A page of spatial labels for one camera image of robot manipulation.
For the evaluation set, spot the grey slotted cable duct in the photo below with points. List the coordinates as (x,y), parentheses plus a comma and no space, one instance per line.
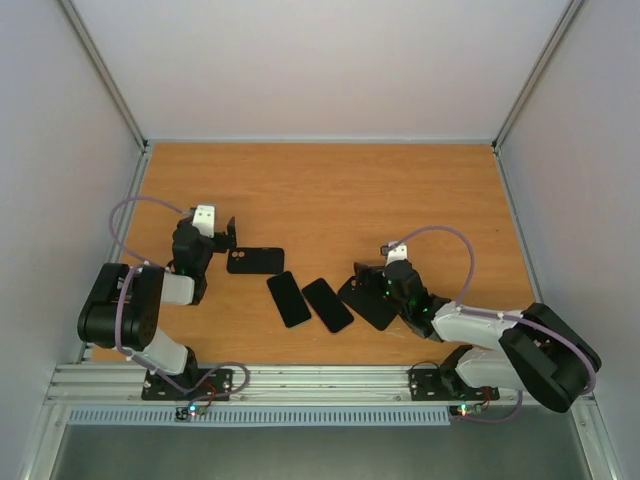
(261,416)

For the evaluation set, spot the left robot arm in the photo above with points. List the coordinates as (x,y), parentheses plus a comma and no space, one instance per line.
(122,309)

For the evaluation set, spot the pink phone black screen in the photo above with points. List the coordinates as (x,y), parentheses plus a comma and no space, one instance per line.
(326,304)

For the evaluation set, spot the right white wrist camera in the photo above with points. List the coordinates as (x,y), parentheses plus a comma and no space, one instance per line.
(394,251)

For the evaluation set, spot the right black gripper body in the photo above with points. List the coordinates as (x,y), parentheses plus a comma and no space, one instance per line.
(373,278)

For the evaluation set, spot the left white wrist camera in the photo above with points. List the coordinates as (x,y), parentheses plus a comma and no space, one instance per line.
(203,219)

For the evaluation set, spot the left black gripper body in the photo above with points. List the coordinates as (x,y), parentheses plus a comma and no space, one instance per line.
(223,243)

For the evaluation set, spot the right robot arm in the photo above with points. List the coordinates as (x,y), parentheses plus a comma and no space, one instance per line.
(531,351)

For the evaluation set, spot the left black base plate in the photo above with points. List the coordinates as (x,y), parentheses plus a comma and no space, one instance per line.
(157,389)

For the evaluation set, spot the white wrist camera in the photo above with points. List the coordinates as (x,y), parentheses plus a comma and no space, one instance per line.
(394,251)
(203,219)

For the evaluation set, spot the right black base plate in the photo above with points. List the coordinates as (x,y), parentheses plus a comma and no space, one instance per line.
(428,382)

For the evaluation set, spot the aluminium front rail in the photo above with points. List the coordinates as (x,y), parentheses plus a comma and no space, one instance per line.
(119,384)

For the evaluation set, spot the black phone case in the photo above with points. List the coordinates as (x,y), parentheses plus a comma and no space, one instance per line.
(375,310)
(256,260)

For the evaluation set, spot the dark green phone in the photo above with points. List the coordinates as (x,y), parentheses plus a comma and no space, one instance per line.
(288,299)

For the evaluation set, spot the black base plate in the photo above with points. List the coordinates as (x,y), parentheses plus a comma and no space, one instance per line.
(157,389)
(428,382)

